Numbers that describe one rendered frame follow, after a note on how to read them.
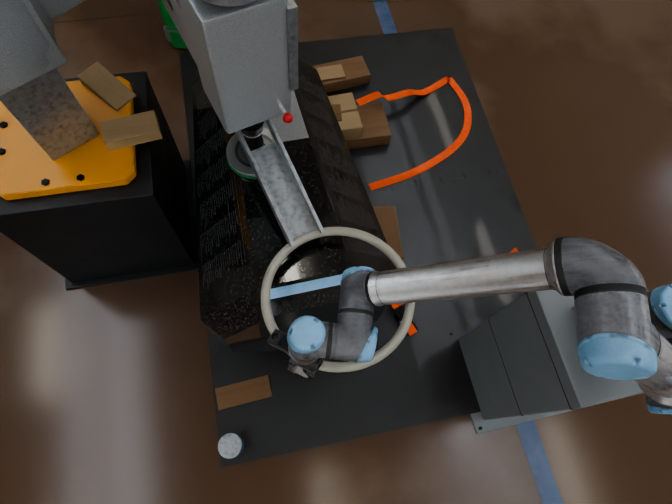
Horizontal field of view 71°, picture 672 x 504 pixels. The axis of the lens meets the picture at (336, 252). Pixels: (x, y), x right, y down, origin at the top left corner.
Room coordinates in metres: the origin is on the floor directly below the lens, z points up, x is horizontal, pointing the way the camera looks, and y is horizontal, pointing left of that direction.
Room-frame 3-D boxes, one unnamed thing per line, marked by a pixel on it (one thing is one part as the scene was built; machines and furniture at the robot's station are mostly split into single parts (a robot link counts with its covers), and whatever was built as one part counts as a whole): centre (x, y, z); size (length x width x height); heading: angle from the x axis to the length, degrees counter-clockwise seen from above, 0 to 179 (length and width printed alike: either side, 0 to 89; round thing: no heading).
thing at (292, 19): (0.97, 0.23, 1.35); 0.08 x 0.03 x 0.28; 38
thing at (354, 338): (0.26, -0.08, 1.15); 0.12 x 0.12 x 0.09; 4
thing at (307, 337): (0.24, 0.03, 1.14); 0.10 x 0.09 x 0.12; 94
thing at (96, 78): (1.15, 1.00, 0.80); 0.20 x 0.10 x 0.05; 61
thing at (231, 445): (-0.06, 0.30, 0.08); 0.10 x 0.10 x 0.13
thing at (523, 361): (0.50, -0.94, 0.42); 0.50 x 0.50 x 0.85; 22
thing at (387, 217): (1.07, -0.25, 0.07); 0.30 x 0.12 x 0.12; 15
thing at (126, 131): (0.97, 0.84, 0.81); 0.20 x 0.10 x 0.05; 119
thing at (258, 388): (0.17, 0.31, 0.02); 0.25 x 0.10 x 0.01; 115
